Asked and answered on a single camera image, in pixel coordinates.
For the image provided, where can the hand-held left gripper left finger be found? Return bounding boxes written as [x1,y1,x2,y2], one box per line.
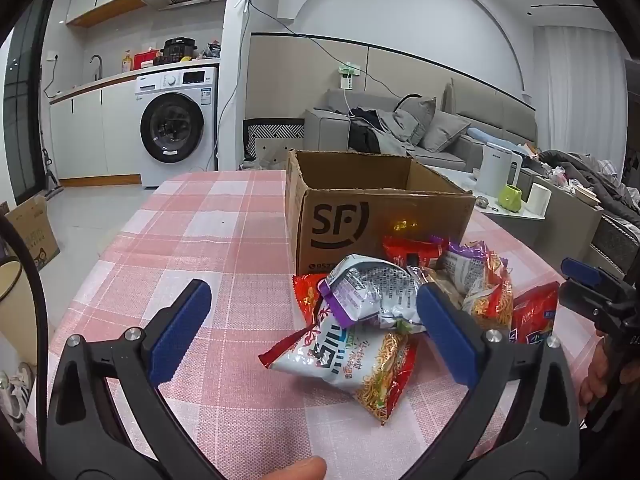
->
[46,279,236,480]

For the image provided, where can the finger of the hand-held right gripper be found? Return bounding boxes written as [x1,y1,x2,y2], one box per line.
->
[561,258,637,292]
[557,284,613,318]

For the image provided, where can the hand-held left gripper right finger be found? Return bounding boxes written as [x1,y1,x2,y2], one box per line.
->
[416,283,583,480]

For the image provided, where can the red gold noodle packet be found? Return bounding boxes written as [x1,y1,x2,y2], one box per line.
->
[460,252,516,331]

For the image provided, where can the red black snack packet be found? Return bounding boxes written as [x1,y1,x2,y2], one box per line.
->
[382,235,449,272]

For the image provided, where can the white red noodle packet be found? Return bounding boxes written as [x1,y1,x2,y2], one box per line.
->
[258,317,418,426]

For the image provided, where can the brown cardboard box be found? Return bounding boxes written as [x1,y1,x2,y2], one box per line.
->
[285,149,476,277]

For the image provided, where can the person's right hand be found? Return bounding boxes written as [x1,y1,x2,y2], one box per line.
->
[580,344,609,406]

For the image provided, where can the person's left hand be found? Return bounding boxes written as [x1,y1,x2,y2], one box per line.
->
[263,456,328,480]

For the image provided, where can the marble coffee table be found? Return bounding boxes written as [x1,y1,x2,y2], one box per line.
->
[425,165,603,261]

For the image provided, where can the white cup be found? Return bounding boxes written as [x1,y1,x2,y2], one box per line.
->
[527,182,552,218]

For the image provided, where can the pink checked tablecloth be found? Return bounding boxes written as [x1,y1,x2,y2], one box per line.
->
[25,170,608,480]

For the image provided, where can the pile of clothes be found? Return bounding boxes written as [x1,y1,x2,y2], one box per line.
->
[540,149,631,213]

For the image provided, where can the green cup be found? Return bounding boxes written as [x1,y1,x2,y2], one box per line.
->
[497,185,523,212]

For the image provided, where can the white kettle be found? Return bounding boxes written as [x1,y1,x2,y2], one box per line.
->
[477,144,523,198]

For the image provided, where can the light blue pillow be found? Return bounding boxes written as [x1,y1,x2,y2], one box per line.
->
[467,127,506,143]

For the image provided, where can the small printed cardboard box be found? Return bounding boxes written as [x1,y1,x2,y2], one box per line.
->
[2,195,61,273]

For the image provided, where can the white black sneaker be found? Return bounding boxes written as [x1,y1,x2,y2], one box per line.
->
[0,362,31,436]

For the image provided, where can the grey cushion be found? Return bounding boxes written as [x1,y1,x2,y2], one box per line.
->
[420,110,471,153]
[395,96,437,146]

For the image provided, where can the white washing machine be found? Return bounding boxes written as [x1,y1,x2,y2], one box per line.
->
[134,66,220,188]

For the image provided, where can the black white patterned panel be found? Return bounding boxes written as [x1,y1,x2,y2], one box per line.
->
[243,119,306,161]

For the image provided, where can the dark clothes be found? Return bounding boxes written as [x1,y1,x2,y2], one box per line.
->
[348,107,401,153]

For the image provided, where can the white base cabinets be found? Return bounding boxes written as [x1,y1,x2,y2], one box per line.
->
[49,80,143,186]

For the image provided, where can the grey sofa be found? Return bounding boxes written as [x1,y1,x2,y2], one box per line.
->
[304,77,538,171]

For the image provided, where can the black glass door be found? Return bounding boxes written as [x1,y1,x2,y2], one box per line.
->
[5,0,61,201]

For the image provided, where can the red box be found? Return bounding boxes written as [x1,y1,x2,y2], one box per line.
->
[134,47,161,70]

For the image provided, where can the black pressure cooker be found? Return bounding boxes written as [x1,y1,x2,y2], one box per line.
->
[160,37,198,63]

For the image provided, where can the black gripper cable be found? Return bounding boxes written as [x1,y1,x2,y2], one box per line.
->
[0,215,56,461]

